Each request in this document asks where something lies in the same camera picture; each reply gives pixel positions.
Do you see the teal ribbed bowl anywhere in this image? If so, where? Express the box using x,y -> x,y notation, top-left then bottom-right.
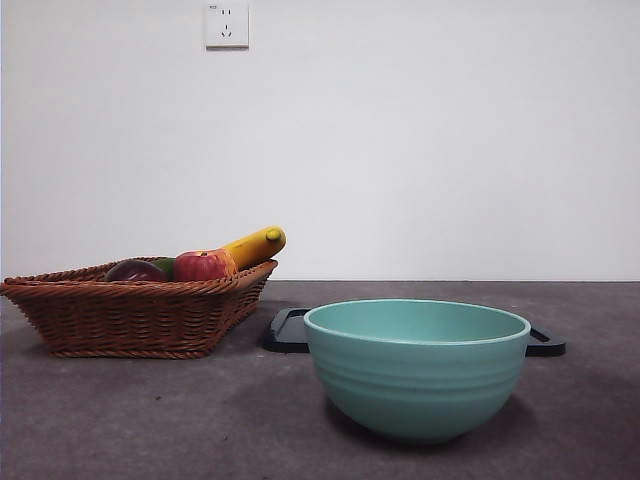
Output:
302,298 -> 532,445

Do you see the dark purple plum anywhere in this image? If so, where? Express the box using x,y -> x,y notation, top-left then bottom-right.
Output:
103,258 -> 169,283

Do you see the yellow banana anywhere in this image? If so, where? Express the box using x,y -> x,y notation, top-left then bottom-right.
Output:
219,225 -> 287,271

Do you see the black rectangular tray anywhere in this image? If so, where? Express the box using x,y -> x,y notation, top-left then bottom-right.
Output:
262,307 -> 568,357

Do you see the red yellow apple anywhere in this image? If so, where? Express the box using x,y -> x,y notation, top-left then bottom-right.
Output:
173,249 -> 236,282

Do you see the green avocado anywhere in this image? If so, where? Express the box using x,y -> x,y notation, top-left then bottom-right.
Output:
149,257 -> 176,281

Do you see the brown wicker basket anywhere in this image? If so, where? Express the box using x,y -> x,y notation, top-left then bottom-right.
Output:
0,257 -> 279,359

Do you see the white wall socket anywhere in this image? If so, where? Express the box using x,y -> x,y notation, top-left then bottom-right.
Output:
204,2 -> 250,50

